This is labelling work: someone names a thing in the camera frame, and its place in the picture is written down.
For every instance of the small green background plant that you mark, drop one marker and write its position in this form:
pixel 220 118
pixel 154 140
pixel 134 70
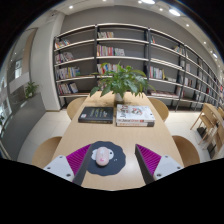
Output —
pixel 31 89

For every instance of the wooden tables and chairs group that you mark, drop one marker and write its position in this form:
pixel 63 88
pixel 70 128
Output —
pixel 208 123

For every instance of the grey bookshelf unit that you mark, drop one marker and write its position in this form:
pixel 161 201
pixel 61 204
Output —
pixel 160 56

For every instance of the green potted plant white pot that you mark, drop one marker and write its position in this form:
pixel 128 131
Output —
pixel 123 81

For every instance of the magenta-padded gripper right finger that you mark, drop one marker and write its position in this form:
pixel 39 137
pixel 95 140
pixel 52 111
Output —
pixel 166 164

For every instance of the round ceiling lights group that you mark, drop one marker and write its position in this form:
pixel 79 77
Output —
pixel 174 12

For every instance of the white illustrated book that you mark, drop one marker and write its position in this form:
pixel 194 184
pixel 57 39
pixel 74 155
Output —
pixel 135 112

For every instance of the pink computer mouse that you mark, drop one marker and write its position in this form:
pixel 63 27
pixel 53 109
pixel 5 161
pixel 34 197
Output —
pixel 102 156

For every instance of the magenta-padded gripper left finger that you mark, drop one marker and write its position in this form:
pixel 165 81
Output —
pixel 60 166

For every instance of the white book with red lettering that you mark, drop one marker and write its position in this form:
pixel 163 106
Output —
pixel 133 124

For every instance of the black mouse pad with eyes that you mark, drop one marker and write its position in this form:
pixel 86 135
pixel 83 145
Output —
pixel 116 163

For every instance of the round-backed wooden chair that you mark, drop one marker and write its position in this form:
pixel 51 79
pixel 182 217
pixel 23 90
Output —
pixel 45 151
pixel 75 108
pixel 186 150
pixel 160 108

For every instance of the black book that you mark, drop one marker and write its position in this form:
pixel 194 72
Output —
pixel 96 114

